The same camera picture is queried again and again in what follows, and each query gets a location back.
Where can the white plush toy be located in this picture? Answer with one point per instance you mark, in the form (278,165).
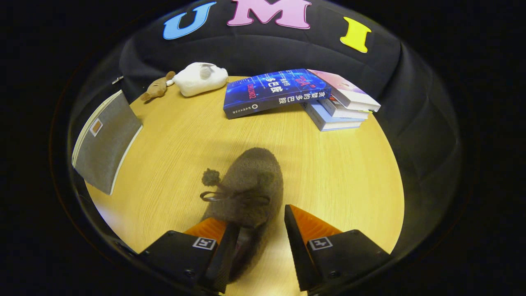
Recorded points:
(197,80)

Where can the brown plush toy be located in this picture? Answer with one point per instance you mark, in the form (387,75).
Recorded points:
(156,88)

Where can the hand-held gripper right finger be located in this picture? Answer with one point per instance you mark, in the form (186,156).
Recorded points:
(298,255)

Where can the dark blue book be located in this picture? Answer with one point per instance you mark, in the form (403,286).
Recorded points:
(271,92)

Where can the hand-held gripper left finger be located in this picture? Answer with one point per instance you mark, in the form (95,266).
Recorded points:
(220,263)

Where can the silver metal clip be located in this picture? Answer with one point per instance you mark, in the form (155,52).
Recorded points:
(118,79)

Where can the white book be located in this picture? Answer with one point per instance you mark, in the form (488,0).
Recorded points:
(345,113)

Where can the pink cover book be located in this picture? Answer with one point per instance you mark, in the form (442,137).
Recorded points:
(345,90)

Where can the light blue book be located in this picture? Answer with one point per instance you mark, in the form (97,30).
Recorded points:
(328,123)

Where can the grey fabric storage box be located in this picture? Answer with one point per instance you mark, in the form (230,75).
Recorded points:
(107,148)

